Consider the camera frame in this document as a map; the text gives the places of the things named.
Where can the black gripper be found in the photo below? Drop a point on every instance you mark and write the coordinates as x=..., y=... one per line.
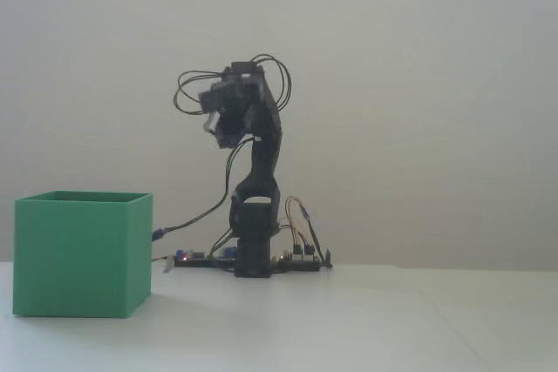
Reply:
x=226, y=97

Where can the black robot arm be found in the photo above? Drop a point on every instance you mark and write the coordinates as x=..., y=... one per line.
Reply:
x=261, y=163

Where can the green square plastic bin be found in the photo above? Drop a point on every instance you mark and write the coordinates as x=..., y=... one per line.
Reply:
x=74, y=259

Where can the small blue connector plug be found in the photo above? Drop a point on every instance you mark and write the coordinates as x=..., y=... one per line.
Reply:
x=158, y=234

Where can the blue circuit board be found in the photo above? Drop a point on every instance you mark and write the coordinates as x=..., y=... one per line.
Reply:
x=227, y=253

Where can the small circuit board red light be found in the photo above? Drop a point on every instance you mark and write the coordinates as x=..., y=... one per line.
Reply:
x=196, y=255

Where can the grey tape strip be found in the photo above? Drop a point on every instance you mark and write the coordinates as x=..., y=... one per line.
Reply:
x=168, y=265

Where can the dark circuit board with jumpers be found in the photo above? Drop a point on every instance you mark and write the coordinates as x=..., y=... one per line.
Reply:
x=301, y=264

